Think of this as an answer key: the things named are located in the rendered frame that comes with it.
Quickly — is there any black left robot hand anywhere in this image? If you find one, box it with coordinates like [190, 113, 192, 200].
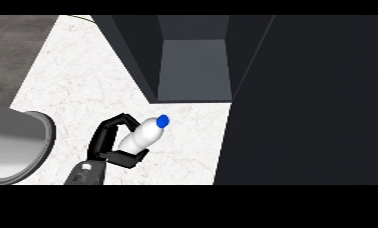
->
[86, 112, 151, 170]

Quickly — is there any white blue-capped water bottle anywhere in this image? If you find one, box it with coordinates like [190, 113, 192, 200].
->
[117, 114, 171, 155]

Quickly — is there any dark grey open cabinet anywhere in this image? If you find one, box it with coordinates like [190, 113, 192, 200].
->
[90, 15, 276, 104]

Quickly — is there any dark grey cabinet door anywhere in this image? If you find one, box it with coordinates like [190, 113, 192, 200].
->
[213, 15, 378, 186]

